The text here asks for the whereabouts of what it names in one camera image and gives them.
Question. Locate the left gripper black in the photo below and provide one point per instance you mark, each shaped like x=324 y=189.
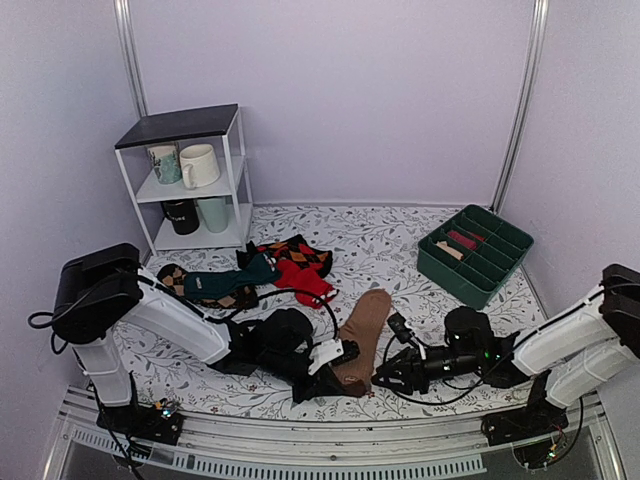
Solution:
x=318 y=386

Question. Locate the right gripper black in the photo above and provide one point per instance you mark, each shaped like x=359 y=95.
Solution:
x=411 y=363

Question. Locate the tan ribbed sock brown cuff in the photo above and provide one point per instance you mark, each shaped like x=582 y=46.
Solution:
x=364 y=327

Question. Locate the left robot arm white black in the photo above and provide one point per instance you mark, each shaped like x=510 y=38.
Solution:
x=235 y=322

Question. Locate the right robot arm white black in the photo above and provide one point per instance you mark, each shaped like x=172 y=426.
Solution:
x=572 y=353

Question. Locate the floral patterned table mat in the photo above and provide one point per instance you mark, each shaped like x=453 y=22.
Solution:
x=373 y=247

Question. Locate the red sock white trim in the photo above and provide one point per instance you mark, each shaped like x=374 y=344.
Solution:
x=314 y=288

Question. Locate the argyle brown orange sock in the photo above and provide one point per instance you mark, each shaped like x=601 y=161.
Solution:
x=297 y=250

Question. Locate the green divided storage box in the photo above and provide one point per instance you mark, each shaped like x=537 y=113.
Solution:
x=482 y=273

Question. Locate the rolled beige sock in box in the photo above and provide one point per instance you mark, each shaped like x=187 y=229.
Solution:
x=443 y=245

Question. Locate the rolled red sock in box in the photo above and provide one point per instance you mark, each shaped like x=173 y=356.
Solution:
x=469 y=241

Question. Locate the black sock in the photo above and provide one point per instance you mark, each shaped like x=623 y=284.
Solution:
x=244 y=257

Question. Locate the dark teal sock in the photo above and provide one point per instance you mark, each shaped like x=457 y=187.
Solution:
x=216 y=285

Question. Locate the argyle sock brown beige left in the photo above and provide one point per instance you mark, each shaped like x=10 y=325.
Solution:
x=172 y=276

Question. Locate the pale green mug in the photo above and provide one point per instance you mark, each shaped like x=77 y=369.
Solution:
x=214 y=213

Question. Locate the black mug white text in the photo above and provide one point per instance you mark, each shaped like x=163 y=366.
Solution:
x=182 y=215

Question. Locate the cream ceramic mug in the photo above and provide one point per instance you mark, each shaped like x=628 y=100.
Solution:
x=199 y=166

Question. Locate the white metal shelf black top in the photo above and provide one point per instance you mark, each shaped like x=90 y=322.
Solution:
x=198 y=193

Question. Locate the teal patterned mug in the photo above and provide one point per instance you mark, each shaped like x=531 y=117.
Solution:
x=165 y=163

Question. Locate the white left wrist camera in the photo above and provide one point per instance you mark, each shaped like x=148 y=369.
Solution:
x=324 y=353

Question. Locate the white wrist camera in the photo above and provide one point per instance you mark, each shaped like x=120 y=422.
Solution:
x=405 y=335
x=324 y=353

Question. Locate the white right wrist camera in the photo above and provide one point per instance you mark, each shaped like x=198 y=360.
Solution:
x=405 y=335

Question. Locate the aluminium front rail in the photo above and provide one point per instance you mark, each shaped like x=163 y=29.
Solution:
x=441 y=447

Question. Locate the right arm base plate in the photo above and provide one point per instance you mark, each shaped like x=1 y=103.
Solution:
x=538 y=417

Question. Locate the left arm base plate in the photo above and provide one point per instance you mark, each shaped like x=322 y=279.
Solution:
x=160 y=422

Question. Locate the right aluminium corner post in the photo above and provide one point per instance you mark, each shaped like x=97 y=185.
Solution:
x=531 y=67

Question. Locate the aluminium corner post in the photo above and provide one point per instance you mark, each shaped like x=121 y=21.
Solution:
x=531 y=67
x=126 y=38

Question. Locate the left aluminium corner post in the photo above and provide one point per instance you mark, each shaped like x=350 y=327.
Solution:
x=126 y=38

